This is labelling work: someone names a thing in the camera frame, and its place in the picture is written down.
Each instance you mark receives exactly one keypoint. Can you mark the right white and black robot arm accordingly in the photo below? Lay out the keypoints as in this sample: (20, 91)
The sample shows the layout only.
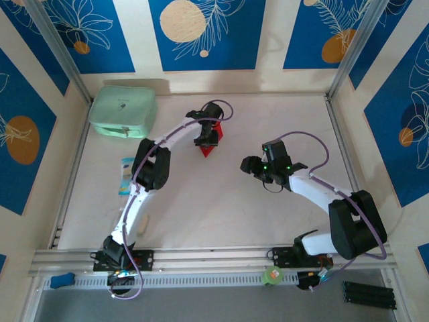
(311, 191)

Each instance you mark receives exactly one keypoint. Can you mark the blue clear snack packet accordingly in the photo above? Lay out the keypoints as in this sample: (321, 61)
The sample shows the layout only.
(126, 171)

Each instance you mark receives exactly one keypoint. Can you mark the aluminium cross rail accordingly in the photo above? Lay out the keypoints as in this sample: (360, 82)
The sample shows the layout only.
(214, 260)

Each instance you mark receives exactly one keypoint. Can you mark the clear biscuit packet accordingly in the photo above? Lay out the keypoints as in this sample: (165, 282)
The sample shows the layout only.
(144, 224)

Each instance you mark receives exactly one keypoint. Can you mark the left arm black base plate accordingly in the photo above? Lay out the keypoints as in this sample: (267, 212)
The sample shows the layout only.
(145, 260)

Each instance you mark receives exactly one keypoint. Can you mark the blue foam grip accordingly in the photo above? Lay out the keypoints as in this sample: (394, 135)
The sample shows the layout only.
(62, 281)

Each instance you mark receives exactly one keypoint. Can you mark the aluminium side rail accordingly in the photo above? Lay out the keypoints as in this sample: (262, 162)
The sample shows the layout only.
(78, 141)
(350, 167)

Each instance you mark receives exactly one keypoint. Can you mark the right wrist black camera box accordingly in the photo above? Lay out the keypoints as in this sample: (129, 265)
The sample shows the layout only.
(276, 152)

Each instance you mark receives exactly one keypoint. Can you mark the aluminium corner post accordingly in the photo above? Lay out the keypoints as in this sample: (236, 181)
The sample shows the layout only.
(355, 50)
(60, 50)

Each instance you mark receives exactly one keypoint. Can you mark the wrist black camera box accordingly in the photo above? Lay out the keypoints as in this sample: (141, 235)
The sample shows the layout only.
(212, 111)
(276, 152)

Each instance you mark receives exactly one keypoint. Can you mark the red square paper sheet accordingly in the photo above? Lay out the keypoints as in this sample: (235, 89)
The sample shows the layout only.
(207, 152)

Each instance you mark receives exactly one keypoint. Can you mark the mint green zip pouch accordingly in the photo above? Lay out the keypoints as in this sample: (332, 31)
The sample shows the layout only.
(122, 107)

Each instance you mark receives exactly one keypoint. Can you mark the green tape roll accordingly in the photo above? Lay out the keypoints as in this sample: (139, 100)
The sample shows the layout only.
(272, 276)

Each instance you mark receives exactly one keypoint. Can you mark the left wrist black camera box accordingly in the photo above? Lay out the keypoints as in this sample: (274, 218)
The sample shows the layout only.
(212, 111)

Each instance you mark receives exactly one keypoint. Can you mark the black tube bundle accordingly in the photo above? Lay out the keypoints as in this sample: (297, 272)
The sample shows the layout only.
(368, 295)

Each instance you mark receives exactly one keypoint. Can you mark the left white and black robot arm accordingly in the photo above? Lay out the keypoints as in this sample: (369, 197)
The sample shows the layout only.
(134, 211)

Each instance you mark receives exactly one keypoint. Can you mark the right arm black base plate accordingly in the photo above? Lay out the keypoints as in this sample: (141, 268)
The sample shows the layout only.
(281, 257)

